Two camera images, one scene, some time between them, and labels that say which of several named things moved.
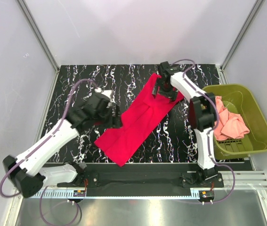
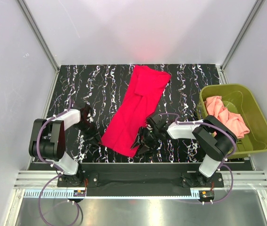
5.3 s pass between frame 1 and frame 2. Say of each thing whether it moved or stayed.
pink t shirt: stayed
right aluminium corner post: stayed
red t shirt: moved
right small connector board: stayed
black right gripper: moved
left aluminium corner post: stayed
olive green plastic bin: stayed
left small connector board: stayed
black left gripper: moved
